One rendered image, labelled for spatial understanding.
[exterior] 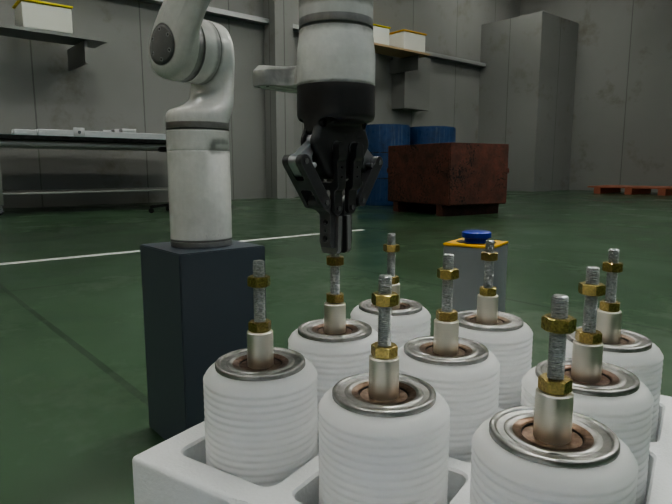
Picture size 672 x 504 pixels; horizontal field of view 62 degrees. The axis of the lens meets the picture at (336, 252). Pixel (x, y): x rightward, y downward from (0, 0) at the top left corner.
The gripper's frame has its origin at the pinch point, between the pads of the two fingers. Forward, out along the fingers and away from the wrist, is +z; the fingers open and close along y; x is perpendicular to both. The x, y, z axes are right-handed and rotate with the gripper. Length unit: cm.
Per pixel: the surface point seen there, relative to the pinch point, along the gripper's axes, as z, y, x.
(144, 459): 17.2, -19.7, 4.0
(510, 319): 9.7, 14.6, -12.4
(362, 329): 9.8, 1.5, -2.3
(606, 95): -142, 1110, 265
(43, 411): 35, -4, 62
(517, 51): -220, 998, 395
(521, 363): 13.3, 11.8, -14.9
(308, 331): 9.8, -2.5, 1.5
